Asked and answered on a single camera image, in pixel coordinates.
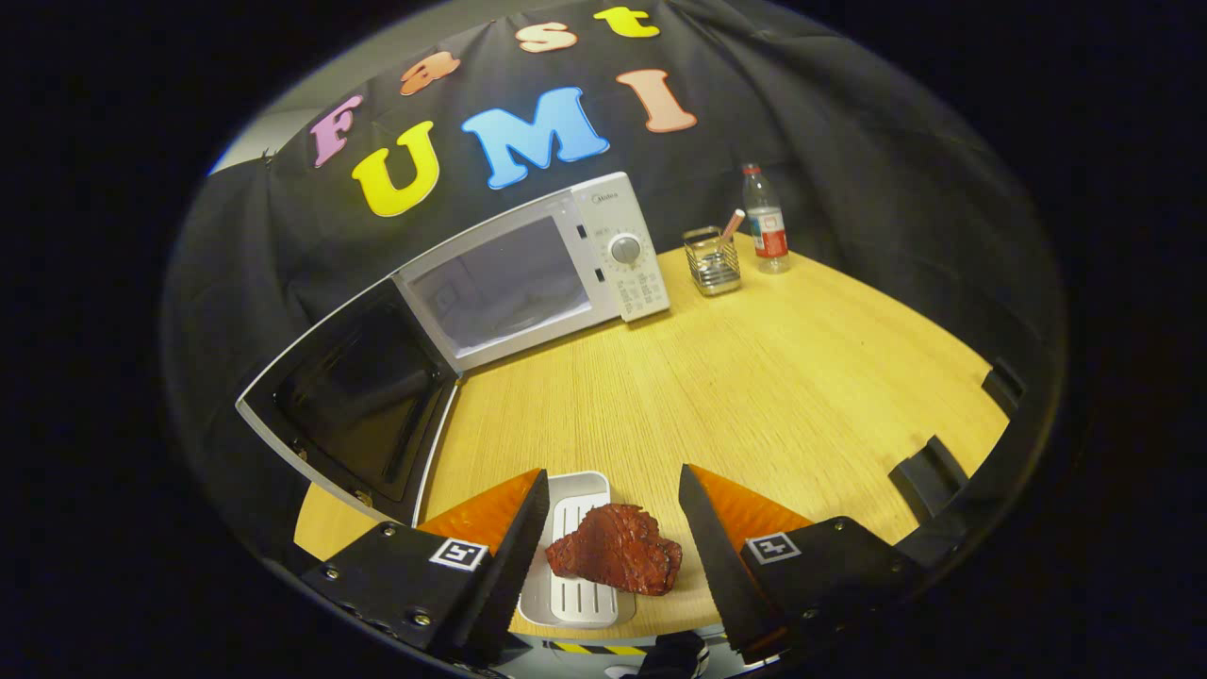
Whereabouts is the white slotted tray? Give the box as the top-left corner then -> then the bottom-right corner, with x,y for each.
517,472 -> 637,630

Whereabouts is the white toaster oven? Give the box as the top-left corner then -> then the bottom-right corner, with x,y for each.
236,172 -> 672,526

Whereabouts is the red meat piece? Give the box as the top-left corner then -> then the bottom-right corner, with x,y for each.
545,503 -> 683,597

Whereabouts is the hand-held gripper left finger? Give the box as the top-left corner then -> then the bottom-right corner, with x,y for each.
300,468 -> 552,667

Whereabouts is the metal wire basket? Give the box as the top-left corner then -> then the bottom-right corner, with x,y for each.
683,224 -> 743,297

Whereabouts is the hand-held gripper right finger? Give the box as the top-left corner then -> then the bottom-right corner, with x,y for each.
678,462 -> 927,667

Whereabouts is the black table clamp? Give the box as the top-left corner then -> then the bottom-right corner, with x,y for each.
981,361 -> 1026,416

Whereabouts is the clear plastic water bottle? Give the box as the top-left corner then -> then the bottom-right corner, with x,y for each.
741,163 -> 791,274

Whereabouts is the dark shoe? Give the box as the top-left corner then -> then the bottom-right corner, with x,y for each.
634,630 -> 710,679

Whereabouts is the yellow black striped tape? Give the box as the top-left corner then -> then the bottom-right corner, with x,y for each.
542,641 -> 652,656

